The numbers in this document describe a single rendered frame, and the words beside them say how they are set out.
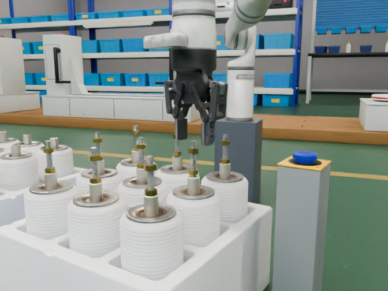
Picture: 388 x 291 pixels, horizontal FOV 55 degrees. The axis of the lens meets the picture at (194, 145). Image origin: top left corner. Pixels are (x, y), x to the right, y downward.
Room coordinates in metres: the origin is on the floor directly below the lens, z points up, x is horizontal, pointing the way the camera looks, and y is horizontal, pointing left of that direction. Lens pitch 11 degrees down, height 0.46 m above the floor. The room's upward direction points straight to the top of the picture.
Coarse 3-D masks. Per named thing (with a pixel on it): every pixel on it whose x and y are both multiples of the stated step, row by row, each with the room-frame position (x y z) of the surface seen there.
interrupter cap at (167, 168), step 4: (184, 164) 0.82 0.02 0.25; (160, 168) 0.79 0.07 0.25; (164, 168) 0.79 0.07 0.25; (168, 168) 0.80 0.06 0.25; (184, 168) 0.80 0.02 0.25; (188, 168) 0.79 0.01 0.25; (164, 172) 0.77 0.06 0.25; (168, 172) 0.76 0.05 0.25; (172, 172) 0.76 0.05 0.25; (176, 172) 0.76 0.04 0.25; (180, 172) 0.76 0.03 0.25; (184, 172) 0.76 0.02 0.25
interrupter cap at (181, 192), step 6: (180, 186) 0.65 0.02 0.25; (186, 186) 0.66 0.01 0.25; (204, 186) 0.66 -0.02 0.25; (174, 192) 0.62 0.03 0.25; (180, 192) 0.62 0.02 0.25; (186, 192) 0.63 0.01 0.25; (204, 192) 0.63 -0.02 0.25; (210, 192) 0.62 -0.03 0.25; (180, 198) 0.60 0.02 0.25; (186, 198) 0.59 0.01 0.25; (192, 198) 0.59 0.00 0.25; (198, 198) 0.59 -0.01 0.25; (204, 198) 0.60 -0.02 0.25
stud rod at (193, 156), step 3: (192, 141) 0.63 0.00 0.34; (195, 141) 0.63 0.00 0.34; (192, 144) 0.63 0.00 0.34; (195, 144) 0.63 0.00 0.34; (192, 147) 0.62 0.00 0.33; (195, 147) 0.63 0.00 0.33; (192, 156) 0.62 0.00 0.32; (195, 156) 0.63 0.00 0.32; (192, 159) 0.63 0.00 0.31; (195, 159) 0.63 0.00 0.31; (192, 162) 0.63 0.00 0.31; (195, 162) 0.63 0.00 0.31; (192, 165) 0.63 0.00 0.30; (195, 165) 0.63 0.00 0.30; (192, 168) 0.63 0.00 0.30; (195, 168) 0.63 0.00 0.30
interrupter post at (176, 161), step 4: (172, 156) 0.79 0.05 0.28; (180, 156) 0.79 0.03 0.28; (172, 160) 0.79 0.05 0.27; (176, 160) 0.78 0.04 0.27; (180, 160) 0.78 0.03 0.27; (172, 164) 0.79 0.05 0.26; (176, 164) 0.78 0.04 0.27; (180, 164) 0.78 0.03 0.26; (172, 168) 0.79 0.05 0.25; (176, 168) 0.78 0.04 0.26; (180, 168) 0.78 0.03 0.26
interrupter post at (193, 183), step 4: (188, 176) 0.63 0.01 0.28; (196, 176) 0.63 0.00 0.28; (188, 180) 0.62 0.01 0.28; (192, 180) 0.62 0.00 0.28; (196, 180) 0.62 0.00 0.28; (188, 184) 0.62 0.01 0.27; (192, 184) 0.62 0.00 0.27; (196, 184) 0.62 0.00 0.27; (188, 188) 0.62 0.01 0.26; (192, 188) 0.62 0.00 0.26; (196, 188) 0.62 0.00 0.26; (188, 192) 0.62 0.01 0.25; (192, 192) 0.62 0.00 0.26; (196, 192) 0.62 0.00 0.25
